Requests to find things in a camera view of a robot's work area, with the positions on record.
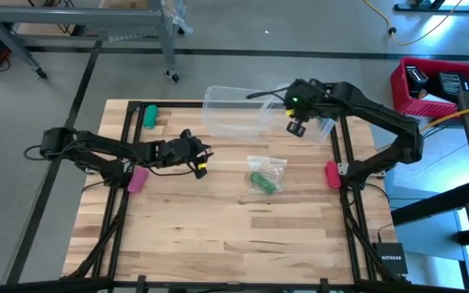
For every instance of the teal bandage roll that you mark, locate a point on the teal bandage roll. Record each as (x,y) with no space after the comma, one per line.
(150,117)

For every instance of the clear plastic wrap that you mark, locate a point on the clear plastic wrap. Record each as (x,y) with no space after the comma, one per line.
(177,16)

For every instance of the grey metal table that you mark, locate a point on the grey metal table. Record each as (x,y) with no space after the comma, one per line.
(75,16)

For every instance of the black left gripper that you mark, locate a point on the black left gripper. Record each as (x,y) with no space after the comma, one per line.
(183,150)

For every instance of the green elastic bandage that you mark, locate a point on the green elastic bandage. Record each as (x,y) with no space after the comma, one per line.
(262,183)

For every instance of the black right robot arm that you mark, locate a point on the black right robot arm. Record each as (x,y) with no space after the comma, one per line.
(373,118)

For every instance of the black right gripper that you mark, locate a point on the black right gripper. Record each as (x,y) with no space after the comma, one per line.
(299,106)

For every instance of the cardboard box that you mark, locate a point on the cardboard box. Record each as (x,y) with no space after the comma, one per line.
(124,4)

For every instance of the black aluminium table frame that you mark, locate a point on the black aluminium table frame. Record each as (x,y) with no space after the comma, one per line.
(169,104)

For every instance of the black Netgear network switch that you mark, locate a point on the black Netgear network switch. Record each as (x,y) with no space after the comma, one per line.
(391,258)

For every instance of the black device in crate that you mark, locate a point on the black device in crate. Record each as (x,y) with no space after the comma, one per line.
(415,77)
(452,83)

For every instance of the clear plastic bag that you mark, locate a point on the clear plastic bag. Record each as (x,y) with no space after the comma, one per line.
(273,164)

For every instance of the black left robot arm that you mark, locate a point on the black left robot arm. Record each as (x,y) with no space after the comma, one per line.
(108,150)

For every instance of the long black desk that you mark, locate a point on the long black desk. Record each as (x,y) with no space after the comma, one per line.
(468,122)

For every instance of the black floor stand frame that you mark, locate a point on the black floor stand frame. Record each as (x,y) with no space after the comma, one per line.
(434,8)

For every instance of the red plastic crate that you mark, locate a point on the red plastic crate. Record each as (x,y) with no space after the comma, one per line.
(417,108)

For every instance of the black outer rig frame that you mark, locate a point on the black outer rig frame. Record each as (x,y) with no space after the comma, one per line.
(218,51)

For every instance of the clear plastic container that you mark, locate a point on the clear plastic container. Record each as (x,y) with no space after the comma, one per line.
(320,129)

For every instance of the pink bandage roll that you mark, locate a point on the pink bandage roll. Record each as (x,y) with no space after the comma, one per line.
(138,179)

